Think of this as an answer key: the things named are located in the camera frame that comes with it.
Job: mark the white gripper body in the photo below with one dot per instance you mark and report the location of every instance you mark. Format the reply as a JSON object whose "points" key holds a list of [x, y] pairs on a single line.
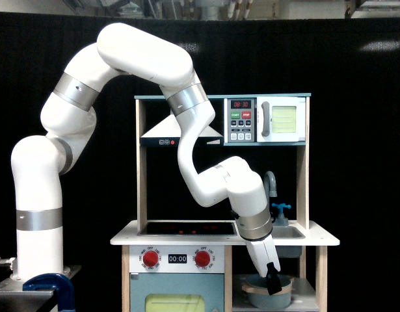
{"points": [[262, 252]]}

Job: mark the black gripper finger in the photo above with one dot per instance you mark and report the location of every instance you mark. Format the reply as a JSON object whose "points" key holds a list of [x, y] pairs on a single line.
{"points": [[272, 280]]}

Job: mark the grey-blue toy pot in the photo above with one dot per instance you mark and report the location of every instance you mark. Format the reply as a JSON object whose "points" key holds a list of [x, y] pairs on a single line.
{"points": [[258, 295]]}

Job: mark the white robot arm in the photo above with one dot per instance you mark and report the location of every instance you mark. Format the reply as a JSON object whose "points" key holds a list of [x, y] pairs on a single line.
{"points": [[100, 191]]}

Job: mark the wooden toy kitchen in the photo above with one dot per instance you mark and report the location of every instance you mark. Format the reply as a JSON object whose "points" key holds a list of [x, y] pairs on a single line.
{"points": [[220, 180]]}

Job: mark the grey toy sink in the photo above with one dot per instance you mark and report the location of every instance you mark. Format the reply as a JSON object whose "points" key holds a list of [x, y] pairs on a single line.
{"points": [[284, 233]]}

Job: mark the right red knob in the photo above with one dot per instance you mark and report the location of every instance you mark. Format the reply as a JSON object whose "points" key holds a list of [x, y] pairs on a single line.
{"points": [[202, 259]]}

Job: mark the red knob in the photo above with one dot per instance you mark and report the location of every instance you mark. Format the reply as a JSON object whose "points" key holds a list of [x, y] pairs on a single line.
{"points": [[150, 258], [202, 259]]}

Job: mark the black toy stovetop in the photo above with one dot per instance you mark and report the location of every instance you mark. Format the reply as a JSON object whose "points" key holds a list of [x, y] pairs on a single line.
{"points": [[188, 228]]}

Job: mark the grey toy faucet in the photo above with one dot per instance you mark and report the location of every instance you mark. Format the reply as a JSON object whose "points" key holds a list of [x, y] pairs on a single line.
{"points": [[270, 187]]}

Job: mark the left red knob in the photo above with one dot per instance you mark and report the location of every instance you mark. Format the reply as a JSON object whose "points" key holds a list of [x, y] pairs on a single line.
{"points": [[150, 258]]}

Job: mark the blue oven door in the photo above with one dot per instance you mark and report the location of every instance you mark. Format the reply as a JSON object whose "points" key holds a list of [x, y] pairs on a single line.
{"points": [[183, 291]]}

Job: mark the white toy microwave door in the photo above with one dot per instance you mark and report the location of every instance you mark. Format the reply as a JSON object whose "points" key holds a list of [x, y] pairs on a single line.
{"points": [[281, 119]]}

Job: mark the blue c-clamp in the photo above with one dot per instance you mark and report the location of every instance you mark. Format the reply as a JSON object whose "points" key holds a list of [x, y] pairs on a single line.
{"points": [[59, 283]]}

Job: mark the black backdrop curtain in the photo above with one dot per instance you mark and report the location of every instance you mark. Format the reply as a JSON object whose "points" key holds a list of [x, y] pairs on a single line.
{"points": [[352, 70]]}

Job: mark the blue tap handle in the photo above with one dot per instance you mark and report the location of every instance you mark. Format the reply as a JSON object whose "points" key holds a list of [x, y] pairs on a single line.
{"points": [[281, 208]]}

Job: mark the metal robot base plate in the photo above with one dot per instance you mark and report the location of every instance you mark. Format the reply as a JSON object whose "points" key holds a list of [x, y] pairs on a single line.
{"points": [[12, 286]]}

